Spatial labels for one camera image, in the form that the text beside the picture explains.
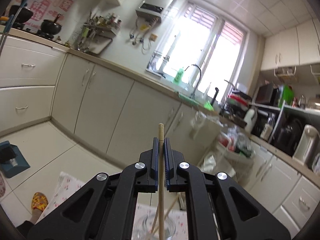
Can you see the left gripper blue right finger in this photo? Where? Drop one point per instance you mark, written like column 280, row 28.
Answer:
column 173, row 180

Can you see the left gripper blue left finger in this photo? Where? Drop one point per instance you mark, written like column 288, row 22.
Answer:
column 148, row 176

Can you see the wooden chopstick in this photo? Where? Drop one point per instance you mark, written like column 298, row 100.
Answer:
column 167, row 213
column 161, row 177
column 154, row 221

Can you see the chrome kitchen faucet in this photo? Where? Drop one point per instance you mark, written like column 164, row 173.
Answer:
column 198, row 78

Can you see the white rolling storage cart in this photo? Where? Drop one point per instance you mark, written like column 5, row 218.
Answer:
column 232, row 153

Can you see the clear glass jar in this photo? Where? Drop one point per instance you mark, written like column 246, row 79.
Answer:
column 145, row 229

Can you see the green dish soap bottle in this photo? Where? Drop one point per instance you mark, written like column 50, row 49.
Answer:
column 179, row 75

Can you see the white jug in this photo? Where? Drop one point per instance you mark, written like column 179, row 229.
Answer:
column 250, row 119

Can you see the cherry print tablecloth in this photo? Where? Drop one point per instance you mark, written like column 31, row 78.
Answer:
column 68, row 185

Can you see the yellow patterned slipper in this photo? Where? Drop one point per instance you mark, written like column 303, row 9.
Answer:
column 39, row 202

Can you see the white electric kettle pot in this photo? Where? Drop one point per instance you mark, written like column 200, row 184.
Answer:
column 306, row 149

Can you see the teal dustpan with brush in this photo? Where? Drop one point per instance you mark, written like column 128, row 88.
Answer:
column 12, row 160

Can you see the white water heater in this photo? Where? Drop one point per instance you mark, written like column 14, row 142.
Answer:
column 150, row 9

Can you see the black wok on stove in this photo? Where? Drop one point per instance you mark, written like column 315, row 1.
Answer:
column 51, row 27

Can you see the wall utensil rack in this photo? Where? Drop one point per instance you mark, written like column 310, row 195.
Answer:
column 97, row 33

